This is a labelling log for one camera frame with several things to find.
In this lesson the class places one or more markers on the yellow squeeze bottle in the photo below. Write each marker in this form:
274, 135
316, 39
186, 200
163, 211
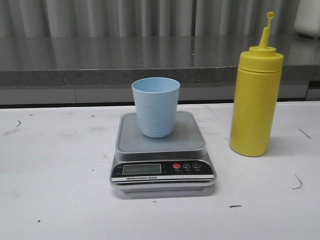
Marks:
256, 92

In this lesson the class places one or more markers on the white kitchen appliance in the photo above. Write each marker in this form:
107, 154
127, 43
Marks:
307, 20

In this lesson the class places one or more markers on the silver electronic kitchen scale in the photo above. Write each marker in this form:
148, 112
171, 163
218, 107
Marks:
177, 165

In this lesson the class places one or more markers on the grey stone counter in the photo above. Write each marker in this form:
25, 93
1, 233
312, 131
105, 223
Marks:
83, 71

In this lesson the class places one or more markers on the light blue plastic cup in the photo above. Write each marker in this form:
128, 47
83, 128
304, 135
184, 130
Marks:
156, 100

